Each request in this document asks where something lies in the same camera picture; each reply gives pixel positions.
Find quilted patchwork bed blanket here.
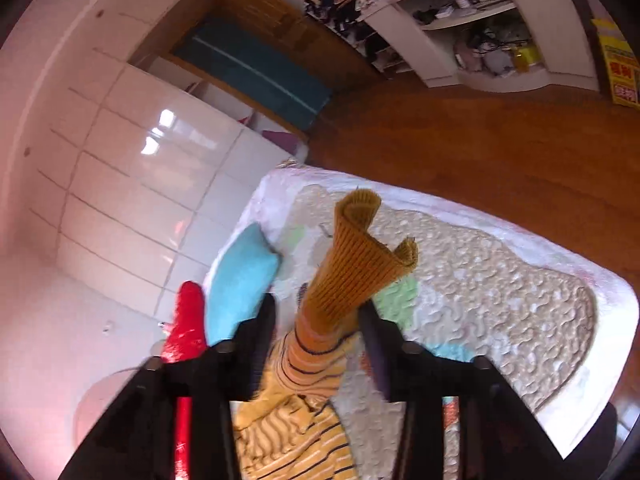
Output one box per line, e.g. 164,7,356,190
205,162,640,480

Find yellow poster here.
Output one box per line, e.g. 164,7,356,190
590,19,640,108

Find yellow striped knit sweater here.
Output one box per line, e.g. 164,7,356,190
232,187,419,480

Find yellow jar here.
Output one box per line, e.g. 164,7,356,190
510,44,542,74

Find white glossy wardrobe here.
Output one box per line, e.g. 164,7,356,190
2,0,307,322

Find white shelf unit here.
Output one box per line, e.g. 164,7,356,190
360,0,601,93

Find wooden door frame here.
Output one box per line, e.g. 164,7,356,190
127,0,386,143

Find light blue pillow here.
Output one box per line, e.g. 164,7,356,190
206,223,282,347

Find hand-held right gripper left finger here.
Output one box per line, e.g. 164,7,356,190
57,292,278,480

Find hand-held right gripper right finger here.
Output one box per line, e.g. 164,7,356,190
357,302,576,480

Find red blanket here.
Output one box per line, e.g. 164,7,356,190
161,281,208,480

